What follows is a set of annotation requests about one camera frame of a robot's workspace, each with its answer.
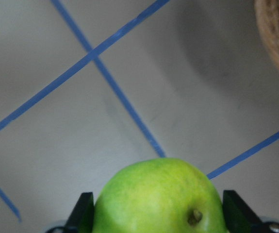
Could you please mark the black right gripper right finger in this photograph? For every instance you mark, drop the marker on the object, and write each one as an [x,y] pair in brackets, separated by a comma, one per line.
[240,218]

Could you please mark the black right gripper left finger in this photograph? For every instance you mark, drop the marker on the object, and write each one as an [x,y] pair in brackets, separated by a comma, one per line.
[82,215]

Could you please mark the green apple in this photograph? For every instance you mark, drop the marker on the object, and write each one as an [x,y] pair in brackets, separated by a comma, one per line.
[164,195]

